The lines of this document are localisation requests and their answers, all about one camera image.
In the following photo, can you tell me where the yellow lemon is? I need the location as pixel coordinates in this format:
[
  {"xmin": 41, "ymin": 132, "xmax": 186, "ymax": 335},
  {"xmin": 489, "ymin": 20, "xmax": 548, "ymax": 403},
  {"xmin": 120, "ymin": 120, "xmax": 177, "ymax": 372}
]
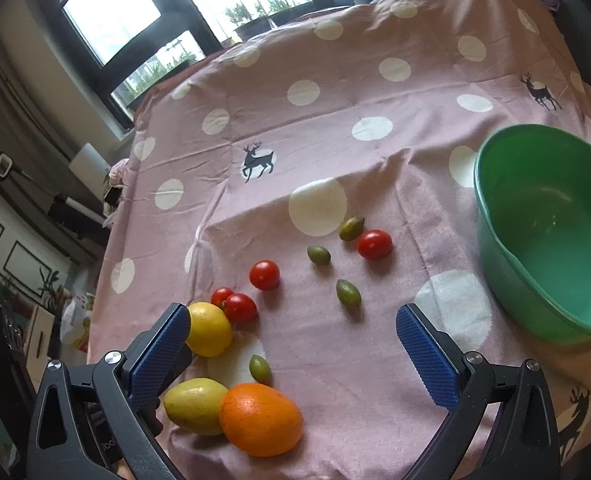
[{"xmin": 186, "ymin": 302, "xmax": 234, "ymax": 358}]

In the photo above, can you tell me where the orange fruit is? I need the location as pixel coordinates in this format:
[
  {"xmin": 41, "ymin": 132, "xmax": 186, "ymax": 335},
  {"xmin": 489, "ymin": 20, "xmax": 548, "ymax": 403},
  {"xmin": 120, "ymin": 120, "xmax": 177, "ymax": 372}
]
[{"xmin": 218, "ymin": 382, "xmax": 304, "ymax": 458}]

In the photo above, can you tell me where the black window frame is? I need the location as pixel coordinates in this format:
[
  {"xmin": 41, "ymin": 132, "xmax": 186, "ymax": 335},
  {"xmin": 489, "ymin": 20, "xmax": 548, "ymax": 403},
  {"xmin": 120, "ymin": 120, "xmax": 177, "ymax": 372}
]
[{"xmin": 33, "ymin": 0, "xmax": 373, "ymax": 128}]

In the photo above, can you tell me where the pink polka dot tablecloth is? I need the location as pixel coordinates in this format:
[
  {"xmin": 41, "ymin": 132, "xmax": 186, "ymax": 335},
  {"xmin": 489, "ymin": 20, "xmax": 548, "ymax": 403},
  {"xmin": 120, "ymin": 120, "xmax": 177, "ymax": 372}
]
[{"xmin": 90, "ymin": 0, "xmax": 591, "ymax": 479}]

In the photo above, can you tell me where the potted plant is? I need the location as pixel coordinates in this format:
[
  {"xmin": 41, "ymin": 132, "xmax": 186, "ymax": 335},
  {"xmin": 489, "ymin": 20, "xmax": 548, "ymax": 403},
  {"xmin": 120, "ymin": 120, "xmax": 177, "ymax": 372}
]
[{"xmin": 225, "ymin": 0, "xmax": 276, "ymax": 41}]

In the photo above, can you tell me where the green plastic bowl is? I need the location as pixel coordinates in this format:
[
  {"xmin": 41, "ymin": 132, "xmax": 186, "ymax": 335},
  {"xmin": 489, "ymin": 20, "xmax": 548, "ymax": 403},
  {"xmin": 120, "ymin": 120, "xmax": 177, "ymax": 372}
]
[{"xmin": 473, "ymin": 124, "xmax": 591, "ymax": 346}]

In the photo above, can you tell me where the large red tomato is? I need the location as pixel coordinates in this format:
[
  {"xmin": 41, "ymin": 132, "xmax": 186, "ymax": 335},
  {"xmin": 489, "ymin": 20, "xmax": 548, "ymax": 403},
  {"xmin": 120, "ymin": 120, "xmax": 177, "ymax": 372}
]
[{"xmin": 357, "ymin": 229, "xmax": 393, "ymax": 261}]

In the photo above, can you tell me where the red cherry tomato with stem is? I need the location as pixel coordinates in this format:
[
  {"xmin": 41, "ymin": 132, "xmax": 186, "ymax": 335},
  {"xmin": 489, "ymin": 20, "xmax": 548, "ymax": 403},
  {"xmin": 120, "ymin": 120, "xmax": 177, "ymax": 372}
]
[{"xmin": 224, "ymin": 292, "xmax": 258, "ymax": 323}]

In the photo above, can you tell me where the small green olive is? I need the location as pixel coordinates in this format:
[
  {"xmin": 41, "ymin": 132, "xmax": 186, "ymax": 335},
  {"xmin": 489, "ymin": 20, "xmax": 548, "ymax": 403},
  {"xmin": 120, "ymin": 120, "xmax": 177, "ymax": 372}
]
[
  {"xmin": 249, "ymin": 354, "xmax": 272, "ymax": 385},
  {"xmin": 306, "ymin": 246, "xmax": 331, "ymax": 266}
]

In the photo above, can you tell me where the white paper roll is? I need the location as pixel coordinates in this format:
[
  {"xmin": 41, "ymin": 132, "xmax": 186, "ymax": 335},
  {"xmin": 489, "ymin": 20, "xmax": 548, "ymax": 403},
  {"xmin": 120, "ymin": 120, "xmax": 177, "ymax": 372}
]
[{"xmin": 69, "ymin": 143, "xmax": 110, "ymax": 200}]

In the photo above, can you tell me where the brownish green olive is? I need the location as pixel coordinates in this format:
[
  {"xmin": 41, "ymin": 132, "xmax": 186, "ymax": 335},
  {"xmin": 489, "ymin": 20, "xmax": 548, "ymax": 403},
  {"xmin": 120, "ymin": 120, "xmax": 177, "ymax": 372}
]
[{"xmin": 338, "ymin": 216, "xmax": 365, "ymax": 242}]

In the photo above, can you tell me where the yellow-green mango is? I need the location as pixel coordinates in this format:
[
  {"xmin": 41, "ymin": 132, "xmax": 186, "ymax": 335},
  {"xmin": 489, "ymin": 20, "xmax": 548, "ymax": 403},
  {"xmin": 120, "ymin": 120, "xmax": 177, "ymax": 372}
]
[{"xmin": 163, "ymin": 378, "xmax": 228, "ymax": 437}]

